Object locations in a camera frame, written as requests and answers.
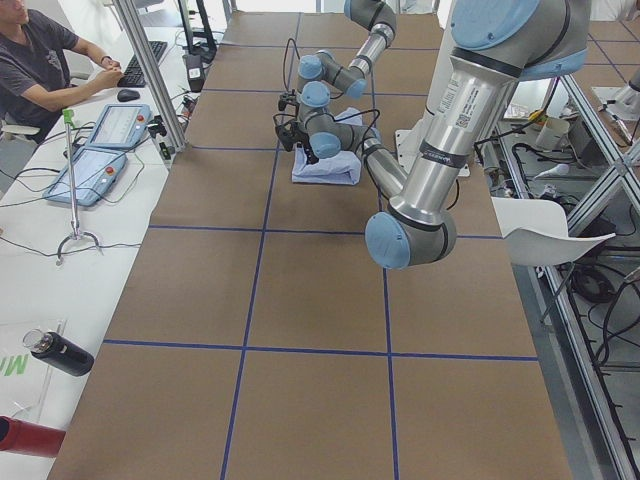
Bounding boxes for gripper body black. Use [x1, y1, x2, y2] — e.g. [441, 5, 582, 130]
[297, 139, 318, 160]

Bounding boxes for light blue striped shirt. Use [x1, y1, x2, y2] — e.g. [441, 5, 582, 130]
[291, 132, 361, 186]

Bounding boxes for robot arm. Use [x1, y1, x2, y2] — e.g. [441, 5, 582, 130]
[296, 0, 397, 99]
[295, 1, 591, 269]

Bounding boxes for upper teach pendant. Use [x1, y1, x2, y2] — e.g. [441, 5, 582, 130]
[85, 103, 151, 150]

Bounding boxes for teach pendant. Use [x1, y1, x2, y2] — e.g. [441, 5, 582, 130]
[42, 147, 127, 207]
[85, 103, 151, 150]

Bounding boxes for black keyboard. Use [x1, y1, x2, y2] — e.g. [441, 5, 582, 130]
[118, 39, 169, 89]

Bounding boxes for lower teach pendant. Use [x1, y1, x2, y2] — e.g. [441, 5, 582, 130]
[42, 147, 127, 207]

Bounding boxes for seated person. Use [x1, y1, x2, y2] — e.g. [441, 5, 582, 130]
[1, 1, 123, 143]

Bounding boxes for black bottle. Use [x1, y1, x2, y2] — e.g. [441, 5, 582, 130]
[22, 329, 94, 377]

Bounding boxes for red bottle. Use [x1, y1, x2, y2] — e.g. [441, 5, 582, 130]
[1, 416, 66, 458]

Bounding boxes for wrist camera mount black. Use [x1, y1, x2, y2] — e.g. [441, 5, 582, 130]
[277, 89, 300, 112]
[272, 113, 301, 152]

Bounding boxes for white central pedestal column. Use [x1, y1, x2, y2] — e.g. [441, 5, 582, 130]
[394, 0, 471, 179]

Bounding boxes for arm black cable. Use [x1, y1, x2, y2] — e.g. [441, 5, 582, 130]
[281, 37, 302, 94]

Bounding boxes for aluminium frame post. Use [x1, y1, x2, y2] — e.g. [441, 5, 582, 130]
[113, 0, 186, 153]

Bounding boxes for metal grabber stick green handle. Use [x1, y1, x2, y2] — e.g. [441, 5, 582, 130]
[56, 108, 101, 266]

